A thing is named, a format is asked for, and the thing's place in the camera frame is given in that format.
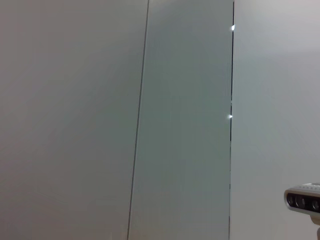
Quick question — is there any silver robot head camera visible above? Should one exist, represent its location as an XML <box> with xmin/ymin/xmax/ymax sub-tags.
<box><xmin>283</xmin><ymin>182</ymin><xmax>320</xmax><ymax>215</ymax></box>

